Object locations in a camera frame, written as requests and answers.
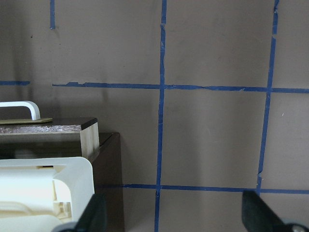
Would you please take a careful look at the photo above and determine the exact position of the wooden drawer with white handle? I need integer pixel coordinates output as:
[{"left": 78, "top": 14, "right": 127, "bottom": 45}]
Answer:
[{"left": 0, "top": 101, "right": 99, "bottom": 160}]

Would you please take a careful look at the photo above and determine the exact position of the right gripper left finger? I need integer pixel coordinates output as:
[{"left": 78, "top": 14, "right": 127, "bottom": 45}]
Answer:
[{"left": 54, "top": 194, "right": 107, "bottom": 232}]

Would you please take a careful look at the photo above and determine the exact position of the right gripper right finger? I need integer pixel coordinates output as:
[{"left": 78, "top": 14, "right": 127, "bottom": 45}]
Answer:
[{"left": 242, "top": 190, "right": 309, "bottom": 232}]

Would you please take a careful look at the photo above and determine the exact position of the dark brown drawer cabinet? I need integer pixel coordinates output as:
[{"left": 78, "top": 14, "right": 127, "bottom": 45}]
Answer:
[{"left": 92, "top": 132, "right": 125, "bottom": 232}]

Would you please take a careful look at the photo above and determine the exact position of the cream plastic box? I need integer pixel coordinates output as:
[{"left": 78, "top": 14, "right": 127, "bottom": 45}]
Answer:
[{"left": 0, "top": 157, "right": 95, "bottom": 232}]

